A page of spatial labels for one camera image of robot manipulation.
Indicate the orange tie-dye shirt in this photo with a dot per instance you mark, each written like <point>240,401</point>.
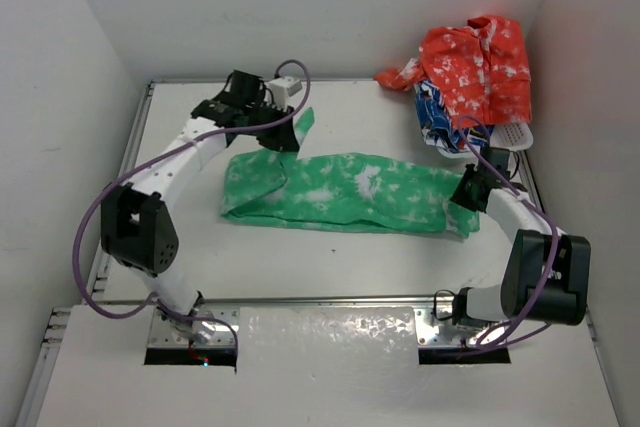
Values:
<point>481,70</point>

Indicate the blue patterned garment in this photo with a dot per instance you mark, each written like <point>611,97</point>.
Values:
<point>436,125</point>

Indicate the green tie-dye trousers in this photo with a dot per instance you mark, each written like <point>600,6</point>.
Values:
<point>351,192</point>

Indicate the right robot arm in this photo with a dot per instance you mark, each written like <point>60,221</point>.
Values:
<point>547,274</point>

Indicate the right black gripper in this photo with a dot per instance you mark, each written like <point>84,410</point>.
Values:
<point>459,197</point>

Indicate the white front cover panel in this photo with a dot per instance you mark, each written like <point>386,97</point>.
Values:
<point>320,367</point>

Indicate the white plastic basket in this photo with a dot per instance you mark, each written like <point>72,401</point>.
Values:
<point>515,137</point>

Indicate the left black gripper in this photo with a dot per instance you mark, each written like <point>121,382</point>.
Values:
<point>283,138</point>

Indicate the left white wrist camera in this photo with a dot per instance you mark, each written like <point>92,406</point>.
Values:
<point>284,87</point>

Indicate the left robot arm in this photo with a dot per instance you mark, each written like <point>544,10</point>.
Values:
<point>137,230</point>

